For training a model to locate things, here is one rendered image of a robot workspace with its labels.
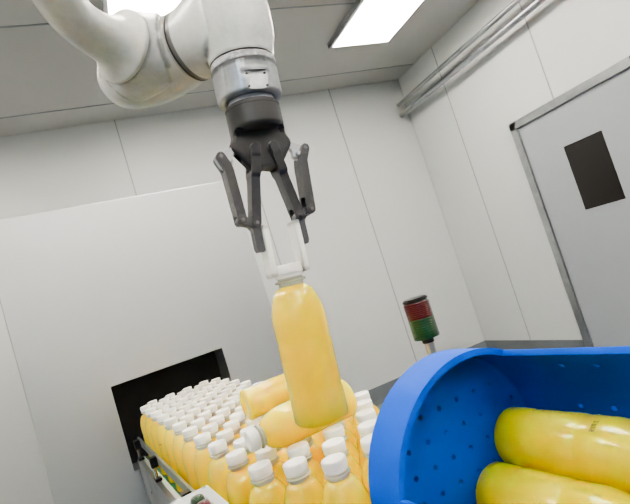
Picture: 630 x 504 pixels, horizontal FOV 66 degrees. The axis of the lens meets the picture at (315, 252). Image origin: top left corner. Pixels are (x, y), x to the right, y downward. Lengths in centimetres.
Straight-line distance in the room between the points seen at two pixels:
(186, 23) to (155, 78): 9
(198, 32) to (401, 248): 495
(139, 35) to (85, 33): 7
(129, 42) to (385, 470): 62
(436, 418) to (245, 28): 55
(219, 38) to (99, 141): 438
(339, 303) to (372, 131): 203
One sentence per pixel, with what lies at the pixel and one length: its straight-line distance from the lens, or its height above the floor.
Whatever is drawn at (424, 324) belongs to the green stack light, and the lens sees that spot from 119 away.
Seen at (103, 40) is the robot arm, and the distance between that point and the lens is 73.
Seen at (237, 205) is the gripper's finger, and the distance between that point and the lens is 64.
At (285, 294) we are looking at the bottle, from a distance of 63.
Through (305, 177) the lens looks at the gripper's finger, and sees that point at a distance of 68.
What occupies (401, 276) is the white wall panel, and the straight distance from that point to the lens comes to 548.
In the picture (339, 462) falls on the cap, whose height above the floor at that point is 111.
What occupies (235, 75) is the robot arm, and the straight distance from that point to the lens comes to 67.
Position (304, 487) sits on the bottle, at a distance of 82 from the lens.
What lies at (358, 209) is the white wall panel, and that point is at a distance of 539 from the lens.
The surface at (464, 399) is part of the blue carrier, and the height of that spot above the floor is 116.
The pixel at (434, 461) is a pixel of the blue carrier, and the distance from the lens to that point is 66.
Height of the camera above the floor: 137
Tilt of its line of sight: 4 degrees up
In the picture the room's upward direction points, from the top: 17 degrees counter-clockwise
